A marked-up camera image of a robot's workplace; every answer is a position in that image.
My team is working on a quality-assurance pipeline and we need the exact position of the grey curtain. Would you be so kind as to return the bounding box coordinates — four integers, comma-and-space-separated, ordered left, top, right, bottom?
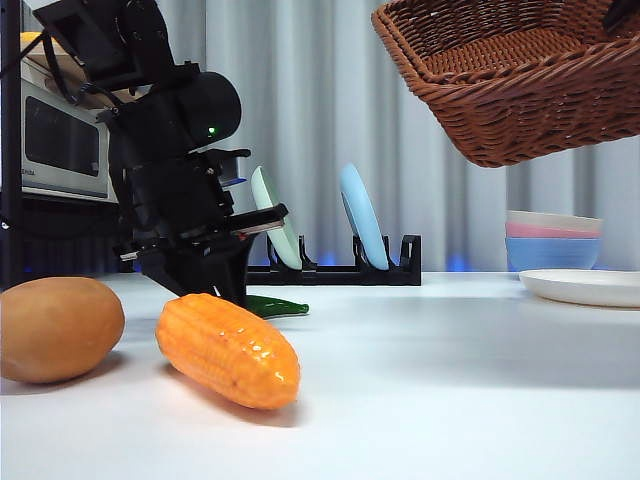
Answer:
149, 0, 640, 275

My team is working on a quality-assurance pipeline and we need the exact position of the blue bowl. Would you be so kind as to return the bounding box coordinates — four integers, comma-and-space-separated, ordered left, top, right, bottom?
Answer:
504, 236, 602, 274

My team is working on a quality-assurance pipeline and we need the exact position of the brown toy potato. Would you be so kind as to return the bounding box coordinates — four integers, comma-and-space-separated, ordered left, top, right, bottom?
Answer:
0, 277, 126, 386

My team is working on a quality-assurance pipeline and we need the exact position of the black dish rack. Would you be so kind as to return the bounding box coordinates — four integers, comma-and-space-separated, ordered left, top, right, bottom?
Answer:
243, 233, 423, 288

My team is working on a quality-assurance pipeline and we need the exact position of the white toaster oven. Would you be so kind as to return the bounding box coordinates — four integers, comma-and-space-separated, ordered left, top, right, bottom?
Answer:
20, 59, 121, 202

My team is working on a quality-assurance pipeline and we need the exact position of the beige bowl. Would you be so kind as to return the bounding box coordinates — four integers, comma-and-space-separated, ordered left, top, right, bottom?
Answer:
505, 210, 604, 239

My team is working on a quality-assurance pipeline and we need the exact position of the wooden cutting board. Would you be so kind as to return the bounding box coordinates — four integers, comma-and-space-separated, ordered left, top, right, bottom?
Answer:
21, 47, 114, 110

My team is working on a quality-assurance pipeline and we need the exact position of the pink bowl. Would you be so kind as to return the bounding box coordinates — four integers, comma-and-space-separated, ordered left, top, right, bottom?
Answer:
505, 222, 603, 241

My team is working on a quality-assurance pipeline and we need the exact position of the green toy cucumber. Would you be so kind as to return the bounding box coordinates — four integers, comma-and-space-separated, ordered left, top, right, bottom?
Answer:
243, 294, 311, 319

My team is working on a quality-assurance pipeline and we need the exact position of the orange toy corn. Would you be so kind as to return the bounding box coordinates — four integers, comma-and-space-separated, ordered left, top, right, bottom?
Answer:
155, 293, 302, 412

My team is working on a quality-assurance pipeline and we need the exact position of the black shelf frame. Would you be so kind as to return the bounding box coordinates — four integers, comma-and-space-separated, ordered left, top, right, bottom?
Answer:
0, 0, 136, 294

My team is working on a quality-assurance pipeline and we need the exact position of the pale green plate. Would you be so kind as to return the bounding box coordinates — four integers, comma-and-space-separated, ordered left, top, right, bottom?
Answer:
249, 166, 304, 272

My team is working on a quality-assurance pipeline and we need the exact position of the pale blue plate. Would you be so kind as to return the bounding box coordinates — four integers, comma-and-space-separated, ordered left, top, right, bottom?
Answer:
339, 163, 389, 272

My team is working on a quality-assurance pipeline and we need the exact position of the brown wicker basket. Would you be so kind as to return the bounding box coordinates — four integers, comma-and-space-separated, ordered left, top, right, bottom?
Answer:
371, 0, 640, 169

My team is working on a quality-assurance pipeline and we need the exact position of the white plate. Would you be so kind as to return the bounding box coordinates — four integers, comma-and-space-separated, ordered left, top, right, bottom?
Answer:
518, 268, 640, 309

